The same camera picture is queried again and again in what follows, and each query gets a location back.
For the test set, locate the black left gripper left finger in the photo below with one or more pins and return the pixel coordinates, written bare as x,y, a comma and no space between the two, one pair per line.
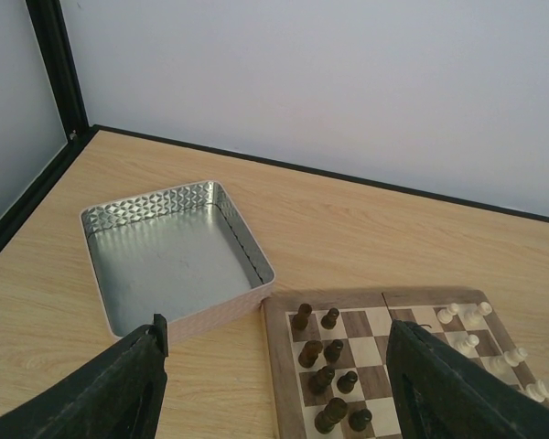
118,394

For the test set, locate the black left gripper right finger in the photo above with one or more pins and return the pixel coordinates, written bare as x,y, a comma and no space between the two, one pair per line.
439,393

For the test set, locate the light chess piece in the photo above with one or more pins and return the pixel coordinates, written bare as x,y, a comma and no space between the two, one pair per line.
507,360
538,391

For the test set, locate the row of dark chess pieces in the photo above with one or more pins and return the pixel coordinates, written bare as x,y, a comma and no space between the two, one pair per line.
336,360

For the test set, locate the wooden chess board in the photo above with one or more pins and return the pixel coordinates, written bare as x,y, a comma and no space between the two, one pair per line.
462,317

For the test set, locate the silver embossed tin lid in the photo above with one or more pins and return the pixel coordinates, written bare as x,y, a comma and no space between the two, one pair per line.
183,252

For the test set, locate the black enclosure frame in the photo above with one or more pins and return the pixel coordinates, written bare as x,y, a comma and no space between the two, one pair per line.
441,99

